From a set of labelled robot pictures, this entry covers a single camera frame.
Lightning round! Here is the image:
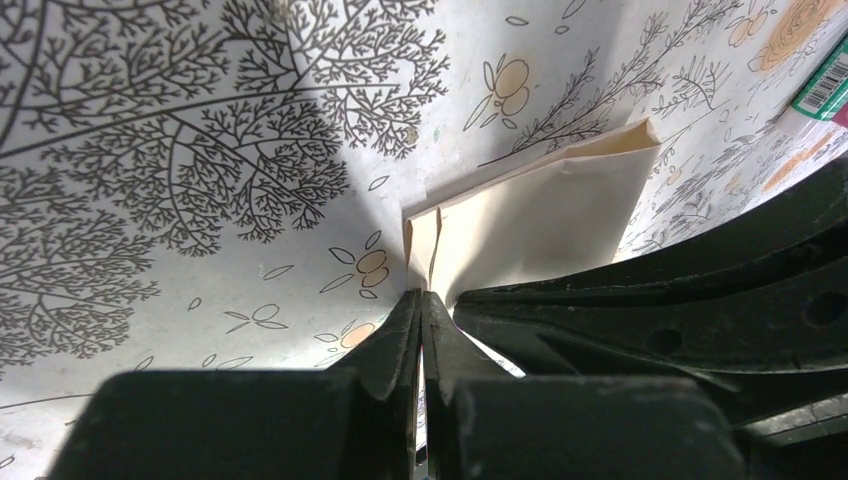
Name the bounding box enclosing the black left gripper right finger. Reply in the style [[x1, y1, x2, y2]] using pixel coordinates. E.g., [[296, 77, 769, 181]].
[[421, 292, 744, 479]]

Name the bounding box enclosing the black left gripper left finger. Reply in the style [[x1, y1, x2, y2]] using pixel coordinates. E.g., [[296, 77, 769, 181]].
[[48, 290, 422, 479]]

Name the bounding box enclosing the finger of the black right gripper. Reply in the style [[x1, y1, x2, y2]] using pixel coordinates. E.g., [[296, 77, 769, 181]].
[[458, 159, 847, 308], [454, 255, 847, 424]]

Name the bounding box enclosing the beige letter paper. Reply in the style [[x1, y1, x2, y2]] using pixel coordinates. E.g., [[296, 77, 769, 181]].
[[403, 118, 662, 312]]

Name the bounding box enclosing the pink eraser block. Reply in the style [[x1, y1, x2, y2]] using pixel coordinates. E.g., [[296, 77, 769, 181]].
[[831, 104, 848, 129]]

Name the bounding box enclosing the floral patterned table mat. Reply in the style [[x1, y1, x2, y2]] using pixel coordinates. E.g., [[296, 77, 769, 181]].
[[1, 1, 847, 479]]

